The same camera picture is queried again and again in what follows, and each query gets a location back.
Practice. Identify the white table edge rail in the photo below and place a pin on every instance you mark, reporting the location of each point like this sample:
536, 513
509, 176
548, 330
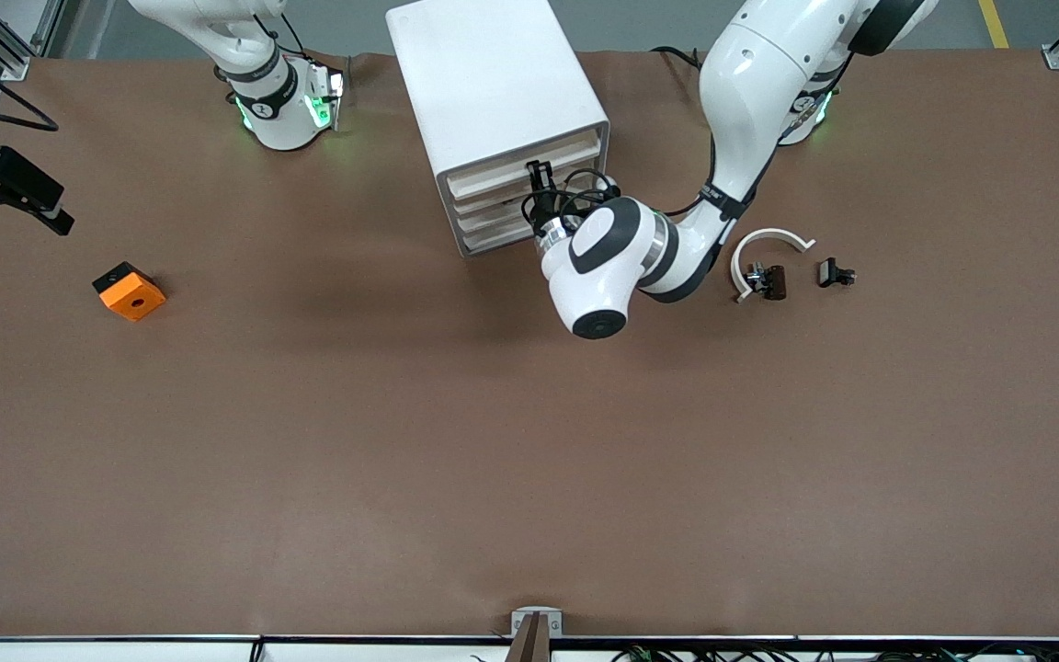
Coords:
125, 651

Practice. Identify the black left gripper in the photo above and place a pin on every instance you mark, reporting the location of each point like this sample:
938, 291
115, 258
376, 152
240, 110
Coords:
542, 211

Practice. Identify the orange black button box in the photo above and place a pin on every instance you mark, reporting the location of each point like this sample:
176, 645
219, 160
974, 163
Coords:
132, 294

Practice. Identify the white base connector box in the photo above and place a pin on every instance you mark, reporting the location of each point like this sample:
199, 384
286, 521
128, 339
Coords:
327, 97

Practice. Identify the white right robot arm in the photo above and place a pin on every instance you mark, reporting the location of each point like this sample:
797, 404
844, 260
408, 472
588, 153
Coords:
263, 115

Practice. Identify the small black clip part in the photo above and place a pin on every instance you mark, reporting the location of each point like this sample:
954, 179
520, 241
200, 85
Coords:
828, 272

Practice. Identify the brown table cover sheet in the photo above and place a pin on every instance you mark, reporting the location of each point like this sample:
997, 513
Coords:
493, 460

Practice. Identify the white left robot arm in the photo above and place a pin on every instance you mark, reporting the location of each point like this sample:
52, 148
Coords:
603, 267

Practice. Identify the white curved plastic arc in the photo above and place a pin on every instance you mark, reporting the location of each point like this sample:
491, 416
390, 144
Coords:
743, 253

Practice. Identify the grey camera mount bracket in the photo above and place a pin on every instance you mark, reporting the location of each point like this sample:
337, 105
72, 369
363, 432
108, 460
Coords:
536, 625

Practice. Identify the dark brown clip part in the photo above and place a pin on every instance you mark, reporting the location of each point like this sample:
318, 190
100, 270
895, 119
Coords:
775, 281

